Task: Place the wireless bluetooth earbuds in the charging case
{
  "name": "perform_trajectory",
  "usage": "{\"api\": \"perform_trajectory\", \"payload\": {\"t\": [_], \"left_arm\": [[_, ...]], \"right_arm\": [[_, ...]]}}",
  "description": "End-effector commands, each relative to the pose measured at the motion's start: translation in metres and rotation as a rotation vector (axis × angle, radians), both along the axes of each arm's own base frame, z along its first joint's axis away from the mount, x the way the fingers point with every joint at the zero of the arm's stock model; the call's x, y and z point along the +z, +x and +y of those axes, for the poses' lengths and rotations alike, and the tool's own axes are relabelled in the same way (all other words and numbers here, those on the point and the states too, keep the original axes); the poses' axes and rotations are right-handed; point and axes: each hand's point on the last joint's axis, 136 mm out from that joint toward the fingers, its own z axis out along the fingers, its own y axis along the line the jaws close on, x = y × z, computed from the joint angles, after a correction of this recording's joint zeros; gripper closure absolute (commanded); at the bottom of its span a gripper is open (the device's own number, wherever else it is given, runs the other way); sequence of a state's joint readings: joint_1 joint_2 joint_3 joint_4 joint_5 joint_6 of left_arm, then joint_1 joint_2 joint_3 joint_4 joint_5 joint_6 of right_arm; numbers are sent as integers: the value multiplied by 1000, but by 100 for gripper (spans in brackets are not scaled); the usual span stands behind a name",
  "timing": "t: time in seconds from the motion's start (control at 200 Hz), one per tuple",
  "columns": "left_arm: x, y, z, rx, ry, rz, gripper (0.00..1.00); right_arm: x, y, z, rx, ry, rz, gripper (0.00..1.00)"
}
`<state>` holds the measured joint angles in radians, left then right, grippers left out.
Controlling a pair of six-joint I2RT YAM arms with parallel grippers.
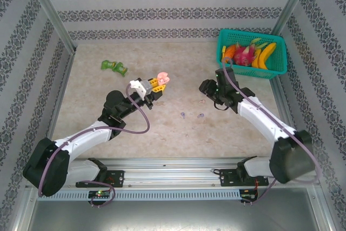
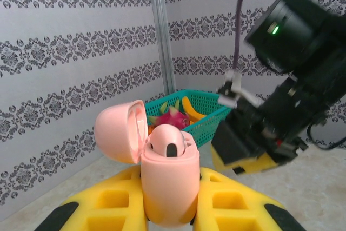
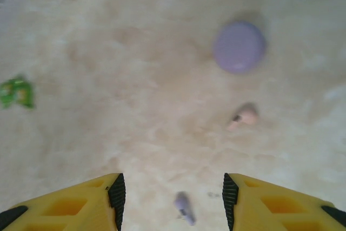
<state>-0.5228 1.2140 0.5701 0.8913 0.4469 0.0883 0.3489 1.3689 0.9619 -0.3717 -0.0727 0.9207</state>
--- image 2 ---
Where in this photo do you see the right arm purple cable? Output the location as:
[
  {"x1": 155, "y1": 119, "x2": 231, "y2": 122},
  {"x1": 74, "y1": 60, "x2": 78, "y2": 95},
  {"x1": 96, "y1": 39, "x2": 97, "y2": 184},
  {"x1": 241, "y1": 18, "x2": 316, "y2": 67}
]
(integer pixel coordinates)
[{"x1": 232, "y1": 0, "x2": 257, "y2": 72}]

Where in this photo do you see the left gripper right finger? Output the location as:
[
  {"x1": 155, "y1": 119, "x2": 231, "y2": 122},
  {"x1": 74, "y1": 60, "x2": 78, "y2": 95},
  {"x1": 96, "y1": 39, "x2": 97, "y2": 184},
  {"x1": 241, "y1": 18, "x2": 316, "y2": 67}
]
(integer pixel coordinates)
[{"x1": 192, "y1": 167, "x2": 307, "y2": 231}]

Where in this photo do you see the pink toy dragon fruit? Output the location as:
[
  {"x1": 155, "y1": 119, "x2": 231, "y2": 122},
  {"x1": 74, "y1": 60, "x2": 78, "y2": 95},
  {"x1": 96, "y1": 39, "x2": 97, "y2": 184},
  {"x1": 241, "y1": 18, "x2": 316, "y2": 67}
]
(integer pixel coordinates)
[{"x1": 148, "y1": 106, "x2": 191, "y2": 130}]

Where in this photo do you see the aluminium frame post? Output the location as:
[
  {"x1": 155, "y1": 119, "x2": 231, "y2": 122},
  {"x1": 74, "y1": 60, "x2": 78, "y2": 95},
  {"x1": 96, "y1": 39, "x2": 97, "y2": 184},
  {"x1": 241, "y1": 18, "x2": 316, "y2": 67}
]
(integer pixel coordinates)
[{"x1": 147, "y1": 0, "x2": 178, "y2": 98}]

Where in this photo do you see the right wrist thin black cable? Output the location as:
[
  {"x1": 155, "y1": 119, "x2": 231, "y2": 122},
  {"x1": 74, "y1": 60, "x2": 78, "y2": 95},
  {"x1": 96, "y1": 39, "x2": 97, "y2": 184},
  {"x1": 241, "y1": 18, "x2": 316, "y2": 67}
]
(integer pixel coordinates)
[{"x1": 307, "y1": 118, "x2": 346, "y2": 151}]

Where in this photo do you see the teal plastic mesh basket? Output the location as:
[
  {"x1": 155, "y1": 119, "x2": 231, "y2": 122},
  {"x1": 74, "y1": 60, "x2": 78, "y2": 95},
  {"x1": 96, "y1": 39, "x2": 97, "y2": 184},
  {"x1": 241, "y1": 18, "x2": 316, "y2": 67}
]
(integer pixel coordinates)
[{"x1": 144, "y1": 89, "x2": 232, "y2": 148}]

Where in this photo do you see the yellow toy banana bunch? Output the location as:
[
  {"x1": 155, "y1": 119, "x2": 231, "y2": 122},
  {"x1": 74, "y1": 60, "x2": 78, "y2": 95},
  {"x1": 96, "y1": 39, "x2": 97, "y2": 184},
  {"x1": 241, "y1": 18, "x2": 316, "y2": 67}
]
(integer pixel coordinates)
[{"x1": 181, "y1": 95, "x2": 207, "y2": 124}]

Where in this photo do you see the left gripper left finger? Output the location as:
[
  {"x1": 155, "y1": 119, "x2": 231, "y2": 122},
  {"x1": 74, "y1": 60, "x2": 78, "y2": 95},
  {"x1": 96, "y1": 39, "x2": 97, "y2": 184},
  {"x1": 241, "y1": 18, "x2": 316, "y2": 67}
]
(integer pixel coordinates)
[{"x1": 35, "y1": 166, "x2": 150, "y2": 231}]

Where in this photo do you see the pink wireless earbud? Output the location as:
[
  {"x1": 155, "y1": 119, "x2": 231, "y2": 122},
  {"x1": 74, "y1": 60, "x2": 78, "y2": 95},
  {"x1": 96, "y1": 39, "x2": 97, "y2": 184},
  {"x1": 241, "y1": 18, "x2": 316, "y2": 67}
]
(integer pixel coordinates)
[{"x1": 148, "y1": 123, "x2": 187, "y2": 159}]

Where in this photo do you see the pink earbud charging case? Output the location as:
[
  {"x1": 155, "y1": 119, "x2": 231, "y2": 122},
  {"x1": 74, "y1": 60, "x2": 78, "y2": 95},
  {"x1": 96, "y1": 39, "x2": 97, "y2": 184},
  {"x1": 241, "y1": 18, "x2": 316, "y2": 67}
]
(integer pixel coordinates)
[{"x1": 94, "y1": 100, "x2": 201, "y2": 228}]

